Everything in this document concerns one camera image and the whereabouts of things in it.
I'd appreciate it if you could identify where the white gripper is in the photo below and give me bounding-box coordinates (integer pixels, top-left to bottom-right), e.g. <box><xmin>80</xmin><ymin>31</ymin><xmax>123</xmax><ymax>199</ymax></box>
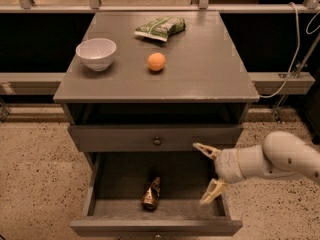
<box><xmin>193</xmin><ymin>142</ymin><xmax>244</xmax><ymax>206</ymax></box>

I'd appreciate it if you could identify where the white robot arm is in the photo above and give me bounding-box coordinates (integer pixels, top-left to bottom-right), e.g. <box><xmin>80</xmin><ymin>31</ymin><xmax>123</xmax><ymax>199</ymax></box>
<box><xmin>193</xmin><ymin>131</ymin><xmax>320</xmax><ymax>205</ymax></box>

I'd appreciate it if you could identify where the round brass drawer knob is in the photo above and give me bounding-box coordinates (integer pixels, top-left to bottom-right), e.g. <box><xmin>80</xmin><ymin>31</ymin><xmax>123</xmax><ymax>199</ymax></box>
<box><xmin>153</xmin><ymin>136</ymin><xmax>162</xmax><ymax>146</ymax></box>

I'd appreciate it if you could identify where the open grey middle drawer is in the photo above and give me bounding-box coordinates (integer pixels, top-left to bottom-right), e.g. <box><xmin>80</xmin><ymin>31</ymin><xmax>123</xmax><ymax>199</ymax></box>
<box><xmin>71</xmin><ymin>152</ymin><xmax>242</xmax><ymax>237</ymax></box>

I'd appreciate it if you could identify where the grey wooden drawer cabinet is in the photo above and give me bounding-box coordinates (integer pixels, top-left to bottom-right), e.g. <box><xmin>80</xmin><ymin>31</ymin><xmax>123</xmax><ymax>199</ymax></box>
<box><xmin>53</xmin><ymin>10</ymin><xmax>260</xmax><ymax>238</ymax></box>

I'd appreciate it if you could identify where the closed grey top drawer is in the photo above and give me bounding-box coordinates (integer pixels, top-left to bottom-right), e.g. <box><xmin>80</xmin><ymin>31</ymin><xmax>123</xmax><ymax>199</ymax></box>
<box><xmin>68</xmin><ymin>124</ymin><xmax>243</xmax><ymax>152</ymax></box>

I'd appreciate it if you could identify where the orange fruit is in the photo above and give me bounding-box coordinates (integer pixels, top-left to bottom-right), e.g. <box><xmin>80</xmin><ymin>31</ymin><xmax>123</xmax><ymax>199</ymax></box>
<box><xmin>147</xmin><ymin>53</ymin><xmax>166</xmax><ymax>71</ymax></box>

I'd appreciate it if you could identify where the green chip bag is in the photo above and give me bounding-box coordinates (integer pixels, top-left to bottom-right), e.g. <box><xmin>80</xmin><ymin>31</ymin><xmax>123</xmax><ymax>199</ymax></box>
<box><xmin>134</xmin><ymin>16</ymin><xmax>186</xmax><ymax>42</ymax></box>

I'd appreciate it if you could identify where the white ceramic bowl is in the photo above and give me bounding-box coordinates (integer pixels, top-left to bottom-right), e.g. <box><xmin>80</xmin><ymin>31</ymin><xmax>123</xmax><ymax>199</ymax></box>
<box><xmin>76</xmin><ymin>38</ymin><xmax>117</xmax><ymax>71</ymax></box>

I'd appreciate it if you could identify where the white cable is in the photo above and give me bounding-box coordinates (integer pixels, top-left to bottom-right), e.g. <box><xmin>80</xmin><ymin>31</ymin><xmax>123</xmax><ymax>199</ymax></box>
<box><xmin>258</xmin><ymin>1</ymin><xmax>301</xmax><ymax>100</ymax></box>

